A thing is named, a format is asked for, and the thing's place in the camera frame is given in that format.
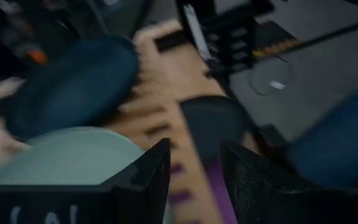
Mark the black hazard-striped mat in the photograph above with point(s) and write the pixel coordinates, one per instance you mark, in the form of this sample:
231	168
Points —
275	46

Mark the white label strip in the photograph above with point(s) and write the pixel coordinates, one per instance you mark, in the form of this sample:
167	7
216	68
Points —
197	34

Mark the dark green plate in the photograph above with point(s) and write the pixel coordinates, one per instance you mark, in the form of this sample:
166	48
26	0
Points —
216	124

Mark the wooden slatted shelf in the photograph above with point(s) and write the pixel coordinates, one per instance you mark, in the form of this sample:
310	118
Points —
182	152

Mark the blue rounded object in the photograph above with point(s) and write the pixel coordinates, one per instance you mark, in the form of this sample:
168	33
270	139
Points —
337	140

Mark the teal plate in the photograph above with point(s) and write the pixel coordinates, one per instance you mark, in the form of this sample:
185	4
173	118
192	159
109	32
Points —
73	90

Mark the mint green plate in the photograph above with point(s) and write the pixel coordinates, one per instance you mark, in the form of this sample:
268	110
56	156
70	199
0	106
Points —
57	158

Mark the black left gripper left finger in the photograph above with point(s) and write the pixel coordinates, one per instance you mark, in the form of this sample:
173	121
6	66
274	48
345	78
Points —
57	205

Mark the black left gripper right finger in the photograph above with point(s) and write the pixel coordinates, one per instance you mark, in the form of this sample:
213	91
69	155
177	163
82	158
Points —
275	205

